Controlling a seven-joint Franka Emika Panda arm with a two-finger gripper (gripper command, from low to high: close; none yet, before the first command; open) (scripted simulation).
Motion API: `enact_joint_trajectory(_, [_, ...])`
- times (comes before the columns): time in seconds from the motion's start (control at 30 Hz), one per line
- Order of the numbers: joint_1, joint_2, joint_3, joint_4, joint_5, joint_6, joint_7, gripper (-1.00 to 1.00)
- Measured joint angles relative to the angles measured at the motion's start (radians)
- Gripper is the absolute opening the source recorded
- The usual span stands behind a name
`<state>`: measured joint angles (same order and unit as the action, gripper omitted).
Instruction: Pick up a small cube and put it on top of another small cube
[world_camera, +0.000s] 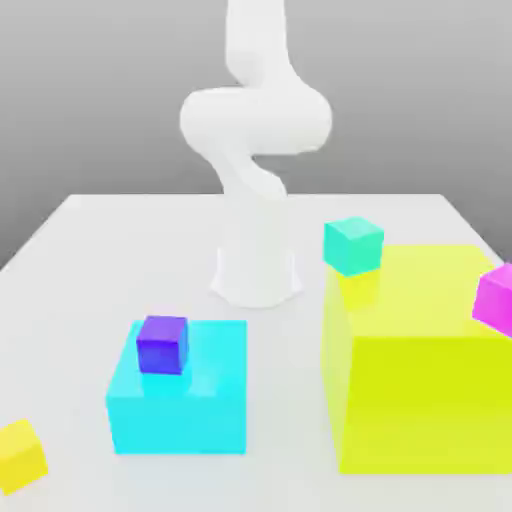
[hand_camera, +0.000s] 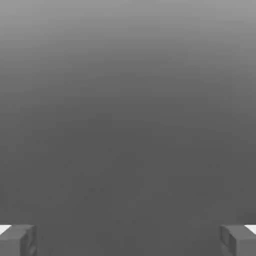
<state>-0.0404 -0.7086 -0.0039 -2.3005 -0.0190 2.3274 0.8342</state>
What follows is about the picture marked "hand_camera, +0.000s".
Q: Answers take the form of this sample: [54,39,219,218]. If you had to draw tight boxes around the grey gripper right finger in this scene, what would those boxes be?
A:
[219,223,256,256]

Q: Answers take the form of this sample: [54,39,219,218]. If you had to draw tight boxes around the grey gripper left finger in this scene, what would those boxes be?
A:
[0,223,38,256]

